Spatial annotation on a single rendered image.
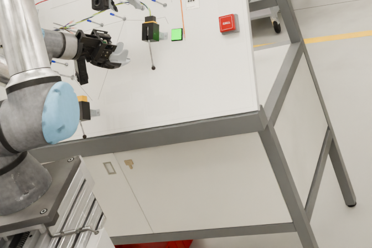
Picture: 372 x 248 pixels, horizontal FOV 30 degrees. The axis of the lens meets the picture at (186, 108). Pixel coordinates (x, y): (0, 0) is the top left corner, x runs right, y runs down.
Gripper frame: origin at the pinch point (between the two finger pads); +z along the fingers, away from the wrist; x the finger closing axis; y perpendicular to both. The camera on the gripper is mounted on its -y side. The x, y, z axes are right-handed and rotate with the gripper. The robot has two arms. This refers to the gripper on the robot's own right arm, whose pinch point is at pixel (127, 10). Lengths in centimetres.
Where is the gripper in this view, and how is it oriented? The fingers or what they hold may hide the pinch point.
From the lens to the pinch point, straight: 213.9
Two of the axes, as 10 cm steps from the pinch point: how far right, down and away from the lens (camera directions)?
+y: 2.1, -8.6, 4.6
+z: 4.2, 5.0, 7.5
